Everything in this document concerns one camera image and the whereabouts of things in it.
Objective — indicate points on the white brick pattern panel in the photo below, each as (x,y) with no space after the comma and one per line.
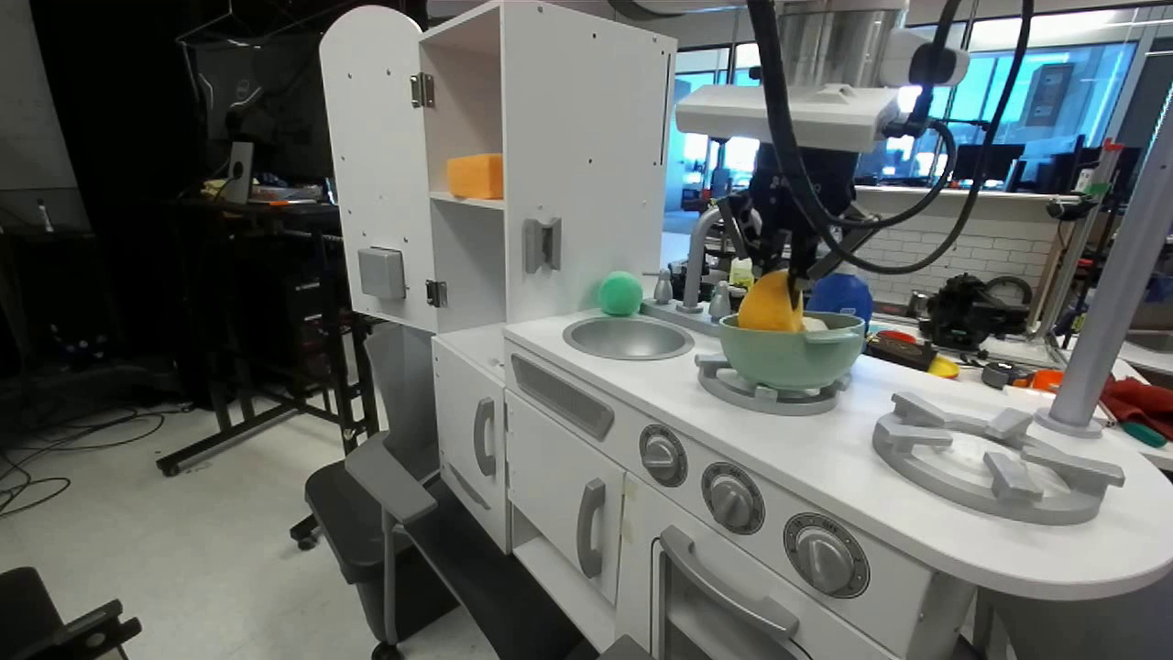
(991,241)

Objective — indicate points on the black desk stand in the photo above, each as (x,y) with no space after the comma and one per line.
(268,306)

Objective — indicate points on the white toy oven door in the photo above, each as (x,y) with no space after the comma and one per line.
(710,607)

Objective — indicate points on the black computer monitor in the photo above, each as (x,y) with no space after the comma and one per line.
(262,106)

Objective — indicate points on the silver sink basin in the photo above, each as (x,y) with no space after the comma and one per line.
(628,339)

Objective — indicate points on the black bag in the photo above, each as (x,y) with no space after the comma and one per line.
(973,312)

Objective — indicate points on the orange square sponge cushion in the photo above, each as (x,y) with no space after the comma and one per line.
(477,177)

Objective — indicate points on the grey toy stove knob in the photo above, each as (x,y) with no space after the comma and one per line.
(734,500)
(824,557)
(666,455)

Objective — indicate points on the grey black office chair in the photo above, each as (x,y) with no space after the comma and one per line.
(403,367)

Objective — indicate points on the white tall cabinet door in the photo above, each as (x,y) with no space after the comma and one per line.
(377,148)

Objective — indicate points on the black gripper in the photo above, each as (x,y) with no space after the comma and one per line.
(809,203)

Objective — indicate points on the grey toy burner grate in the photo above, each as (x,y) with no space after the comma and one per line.
(734,389)
(954,472)

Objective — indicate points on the blue plastic bottle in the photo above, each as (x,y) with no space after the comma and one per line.
(844,299)

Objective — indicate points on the white toy play kitchen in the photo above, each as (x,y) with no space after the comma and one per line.
(854,453)

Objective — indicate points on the white small fridge door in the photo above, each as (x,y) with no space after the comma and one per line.
(458,415)

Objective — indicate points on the grey metal pole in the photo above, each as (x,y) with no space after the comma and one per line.
(1113,318)

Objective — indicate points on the green bowl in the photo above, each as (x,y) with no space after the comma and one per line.
(791,360)

